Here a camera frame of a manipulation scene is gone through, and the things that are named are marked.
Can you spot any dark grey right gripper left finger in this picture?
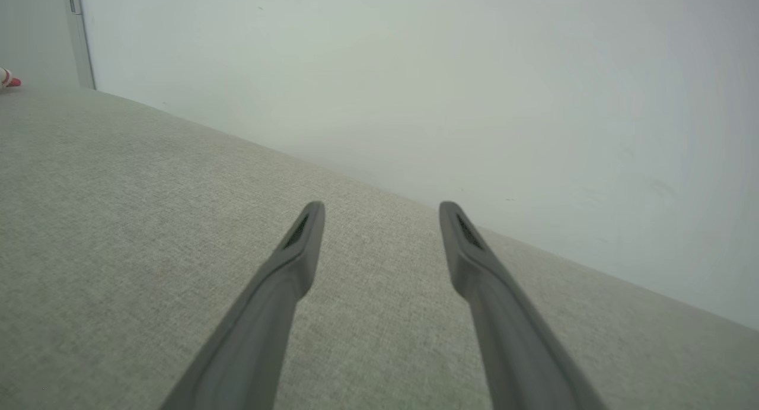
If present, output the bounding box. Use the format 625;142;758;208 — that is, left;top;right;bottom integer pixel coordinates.
160;201;326;410

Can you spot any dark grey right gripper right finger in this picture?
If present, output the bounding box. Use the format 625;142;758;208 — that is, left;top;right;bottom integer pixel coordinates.
439;201;607;410

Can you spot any light grey fabric sofa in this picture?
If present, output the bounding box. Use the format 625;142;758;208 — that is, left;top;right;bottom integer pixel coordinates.
0;87;759;410

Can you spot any grey door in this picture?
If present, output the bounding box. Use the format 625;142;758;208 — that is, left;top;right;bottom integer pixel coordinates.
0;0;97;91

